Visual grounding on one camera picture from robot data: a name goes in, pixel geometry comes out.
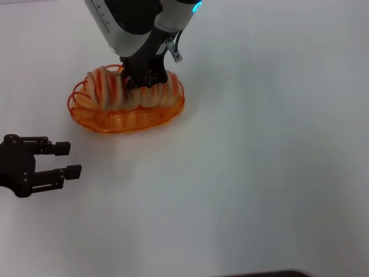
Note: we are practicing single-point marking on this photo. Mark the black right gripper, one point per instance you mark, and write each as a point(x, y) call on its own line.
point(144, 57)

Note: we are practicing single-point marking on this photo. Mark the long striped bread loaf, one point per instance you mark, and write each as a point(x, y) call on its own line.
point(103, 89)

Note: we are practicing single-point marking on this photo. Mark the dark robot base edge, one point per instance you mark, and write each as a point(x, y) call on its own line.
point(274, 274)

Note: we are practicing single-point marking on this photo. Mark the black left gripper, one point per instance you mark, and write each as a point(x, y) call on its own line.
point(15, 167)

